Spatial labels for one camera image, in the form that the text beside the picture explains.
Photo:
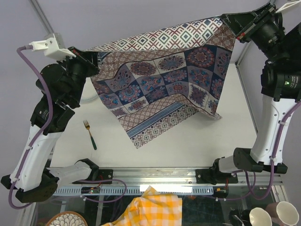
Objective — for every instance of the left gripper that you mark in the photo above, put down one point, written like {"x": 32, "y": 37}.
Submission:
{"x": 88, "y": 59}

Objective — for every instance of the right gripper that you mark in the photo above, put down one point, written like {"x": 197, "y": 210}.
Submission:
{"x": 245, "y": 25}

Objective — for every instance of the patterned placemat cloth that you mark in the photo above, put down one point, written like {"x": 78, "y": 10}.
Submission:
{"x": 155, "y": 80}

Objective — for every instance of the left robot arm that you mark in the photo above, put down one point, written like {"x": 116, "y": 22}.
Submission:
{"x": 62, "y": 85}

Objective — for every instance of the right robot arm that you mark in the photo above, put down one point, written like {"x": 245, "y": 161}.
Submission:
{"x": 280, "y": 88}

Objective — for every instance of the white blue-rimmed bowl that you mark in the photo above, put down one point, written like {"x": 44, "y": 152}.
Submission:
{"x": 88, "y": 100}

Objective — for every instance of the patterned brown plate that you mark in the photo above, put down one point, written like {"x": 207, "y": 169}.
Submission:
{"x": 67, "y": 218}

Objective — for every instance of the yellow checkered cloth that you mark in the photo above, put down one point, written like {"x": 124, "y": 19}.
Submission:
{"x": 152, "y": 208}

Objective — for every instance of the brown white cup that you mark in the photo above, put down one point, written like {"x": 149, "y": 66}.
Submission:
{"x": 283, "y": 213}

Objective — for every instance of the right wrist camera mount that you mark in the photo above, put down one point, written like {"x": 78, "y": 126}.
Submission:
{"x": 289, "y": 4}

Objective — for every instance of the gold fork green handle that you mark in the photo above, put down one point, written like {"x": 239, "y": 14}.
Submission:
{"x": 87, "y": 126}

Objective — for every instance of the aluminium mounting rail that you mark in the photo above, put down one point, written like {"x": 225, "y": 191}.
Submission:
{"x": 181, "y": 175}

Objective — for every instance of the white cable duct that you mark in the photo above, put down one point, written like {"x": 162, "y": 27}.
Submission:
{"x": 134, "y": 190}

